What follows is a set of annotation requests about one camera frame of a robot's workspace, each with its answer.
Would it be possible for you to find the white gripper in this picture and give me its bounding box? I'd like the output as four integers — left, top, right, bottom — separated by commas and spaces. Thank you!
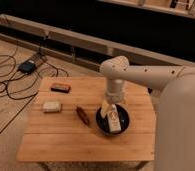
100, 89, 124, 118

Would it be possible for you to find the white sponge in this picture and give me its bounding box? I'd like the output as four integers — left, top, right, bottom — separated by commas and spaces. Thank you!
43, 101, 61, 113

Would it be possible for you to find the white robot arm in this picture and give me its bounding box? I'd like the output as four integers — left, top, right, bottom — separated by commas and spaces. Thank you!
100, 56, 195, 171

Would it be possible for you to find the black bowl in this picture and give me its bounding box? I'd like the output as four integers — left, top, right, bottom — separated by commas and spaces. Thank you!
96, 105, 130, 135

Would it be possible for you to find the brown sausage-shaped object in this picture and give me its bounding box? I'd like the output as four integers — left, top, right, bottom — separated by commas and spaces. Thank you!
76, 106, 90, 126

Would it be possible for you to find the black and orange eraser block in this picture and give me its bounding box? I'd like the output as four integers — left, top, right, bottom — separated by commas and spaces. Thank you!
51, 83, 71, 93

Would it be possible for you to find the black power adapter box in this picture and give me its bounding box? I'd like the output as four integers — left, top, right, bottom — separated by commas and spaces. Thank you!
18, 61, 36, 74

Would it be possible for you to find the wooden shelf rail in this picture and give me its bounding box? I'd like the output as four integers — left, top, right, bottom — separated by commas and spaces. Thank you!
0, 14, 195, 67

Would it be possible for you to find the black cable on floor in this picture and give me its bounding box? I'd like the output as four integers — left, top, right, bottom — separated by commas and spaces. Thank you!
0, 39, 69, 144

